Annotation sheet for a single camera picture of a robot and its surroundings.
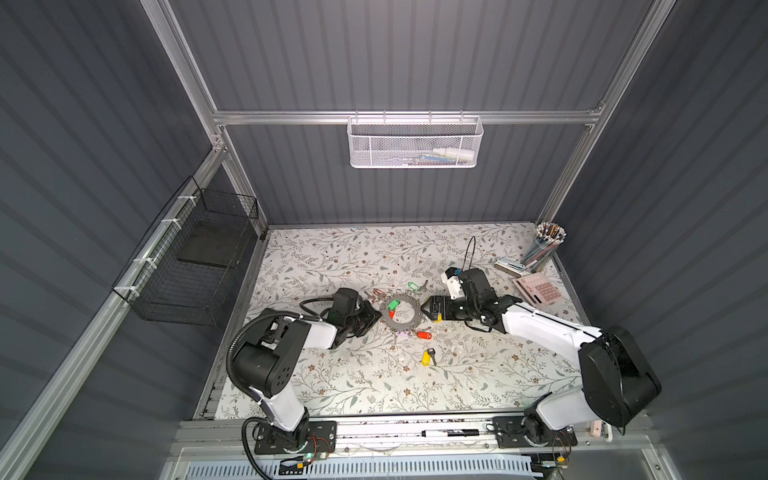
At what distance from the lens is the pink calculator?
98 centimetres

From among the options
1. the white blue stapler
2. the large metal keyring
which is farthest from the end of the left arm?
the white blue stapler

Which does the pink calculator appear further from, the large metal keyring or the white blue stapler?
the large metal keyring

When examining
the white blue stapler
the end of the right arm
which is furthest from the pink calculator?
the end of the right arm

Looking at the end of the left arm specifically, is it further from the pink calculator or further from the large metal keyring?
the pink calculator

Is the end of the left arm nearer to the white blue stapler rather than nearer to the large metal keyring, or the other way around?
the large metal keyring

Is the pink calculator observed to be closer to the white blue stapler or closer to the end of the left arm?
the white blue stapler

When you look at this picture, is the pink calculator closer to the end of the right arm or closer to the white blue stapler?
the white blue stapler

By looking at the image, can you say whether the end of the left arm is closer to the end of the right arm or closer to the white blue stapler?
the end of the right arm
